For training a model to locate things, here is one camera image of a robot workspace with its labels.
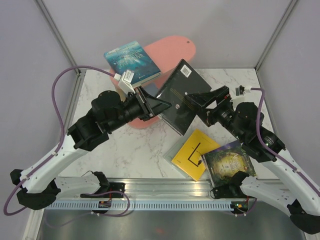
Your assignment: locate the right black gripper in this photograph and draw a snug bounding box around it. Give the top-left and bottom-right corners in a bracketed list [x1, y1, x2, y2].
[188, 85, 246, 141]

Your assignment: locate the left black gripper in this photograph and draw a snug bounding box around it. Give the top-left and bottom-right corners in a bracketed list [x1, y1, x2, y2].
[106, 85, 172, 133]

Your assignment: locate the black Moon and Sixpence book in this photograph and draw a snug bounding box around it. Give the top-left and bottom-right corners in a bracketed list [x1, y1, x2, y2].
[156, 59, 212, 136]

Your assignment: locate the blue 20000 Leagues book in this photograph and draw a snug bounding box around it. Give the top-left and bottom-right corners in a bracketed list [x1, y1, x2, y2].
[103, 40, 161, 87]

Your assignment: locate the light blue thin book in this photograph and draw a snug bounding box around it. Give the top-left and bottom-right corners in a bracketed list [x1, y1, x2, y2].
[143, 83, 159, 97]

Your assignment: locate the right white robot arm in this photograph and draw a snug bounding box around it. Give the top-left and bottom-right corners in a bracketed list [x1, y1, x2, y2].
[185, 85, 320, 235]

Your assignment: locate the purple book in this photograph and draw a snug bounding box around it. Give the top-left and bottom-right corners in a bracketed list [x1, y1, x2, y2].
[220, 140, 242, 150]

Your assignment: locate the pink three-tier shelf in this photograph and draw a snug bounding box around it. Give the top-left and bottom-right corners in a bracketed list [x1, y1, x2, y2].
[109, 34, 197, 131]

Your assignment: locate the yellow Little Prince book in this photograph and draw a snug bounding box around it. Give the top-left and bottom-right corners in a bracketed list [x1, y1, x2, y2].
[171, 129, 220, 181]

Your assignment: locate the green fantasy cover book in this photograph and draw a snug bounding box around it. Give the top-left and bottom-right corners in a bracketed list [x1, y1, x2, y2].
[201, 146, 257, 187]

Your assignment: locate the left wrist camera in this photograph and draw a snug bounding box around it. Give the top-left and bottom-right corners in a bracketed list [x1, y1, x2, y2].
[114, 69, 135, 94]

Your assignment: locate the aluminium frame post left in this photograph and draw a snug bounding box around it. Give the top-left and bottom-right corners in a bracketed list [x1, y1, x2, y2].
[34, 0, 82, 73]

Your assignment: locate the aluminium frame post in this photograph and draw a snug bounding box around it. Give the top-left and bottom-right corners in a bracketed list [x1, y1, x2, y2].
[34, 0, 82, 73]
[253, 0, 301, 71]

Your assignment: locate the aluminium rail base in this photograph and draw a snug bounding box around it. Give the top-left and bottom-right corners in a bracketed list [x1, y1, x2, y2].
[57, 177, 288, 200]

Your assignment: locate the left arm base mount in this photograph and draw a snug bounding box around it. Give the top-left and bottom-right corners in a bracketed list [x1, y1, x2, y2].
[80, 182, 126, 209]

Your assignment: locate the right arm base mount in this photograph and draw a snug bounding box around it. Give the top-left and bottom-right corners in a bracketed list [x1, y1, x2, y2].
[209, 184, 258, 217]

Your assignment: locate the aluminium frame post right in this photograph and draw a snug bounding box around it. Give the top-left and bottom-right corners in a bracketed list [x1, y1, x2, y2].
[253, 0, 301, 71]

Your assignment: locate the white slotted cable duct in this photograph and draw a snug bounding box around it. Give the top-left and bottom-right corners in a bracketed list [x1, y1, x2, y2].
[46, 199, 244, 211]

